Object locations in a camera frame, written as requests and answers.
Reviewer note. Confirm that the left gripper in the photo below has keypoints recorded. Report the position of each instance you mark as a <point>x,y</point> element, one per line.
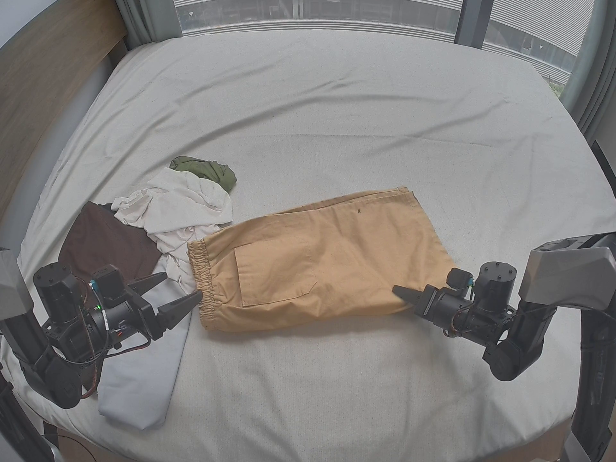
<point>137,315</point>

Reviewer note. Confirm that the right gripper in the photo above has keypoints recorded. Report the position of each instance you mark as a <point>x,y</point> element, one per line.
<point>445,308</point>

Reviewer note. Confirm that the tan shorts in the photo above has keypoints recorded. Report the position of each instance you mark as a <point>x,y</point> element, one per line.
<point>337,258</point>

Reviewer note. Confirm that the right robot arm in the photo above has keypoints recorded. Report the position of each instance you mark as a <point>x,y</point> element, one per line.
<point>539,306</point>

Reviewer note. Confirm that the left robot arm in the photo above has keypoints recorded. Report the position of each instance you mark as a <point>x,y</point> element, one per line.
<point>38,349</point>

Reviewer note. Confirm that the bed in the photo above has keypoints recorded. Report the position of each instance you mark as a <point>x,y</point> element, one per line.
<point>337,113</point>

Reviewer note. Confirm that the dark brown garment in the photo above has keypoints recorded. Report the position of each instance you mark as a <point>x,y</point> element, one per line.
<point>110,243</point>

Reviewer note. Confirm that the pale grey garment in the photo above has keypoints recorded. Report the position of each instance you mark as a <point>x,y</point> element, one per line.
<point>144,378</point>

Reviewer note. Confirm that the cream white garment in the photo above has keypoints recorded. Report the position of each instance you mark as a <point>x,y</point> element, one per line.
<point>183,210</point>

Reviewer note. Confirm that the olive green garment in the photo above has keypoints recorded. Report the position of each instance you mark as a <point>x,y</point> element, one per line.
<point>207,167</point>

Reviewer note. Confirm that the grey-green curtain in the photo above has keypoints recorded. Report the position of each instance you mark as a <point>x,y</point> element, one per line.
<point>139,7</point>
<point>592,65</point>

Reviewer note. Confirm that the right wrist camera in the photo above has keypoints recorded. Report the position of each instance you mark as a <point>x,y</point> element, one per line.
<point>460,278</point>

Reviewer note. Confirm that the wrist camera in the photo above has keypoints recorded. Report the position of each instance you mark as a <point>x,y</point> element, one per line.
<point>108,281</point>
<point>460,278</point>

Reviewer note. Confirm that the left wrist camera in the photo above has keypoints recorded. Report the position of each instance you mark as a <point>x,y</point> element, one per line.
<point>108,281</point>

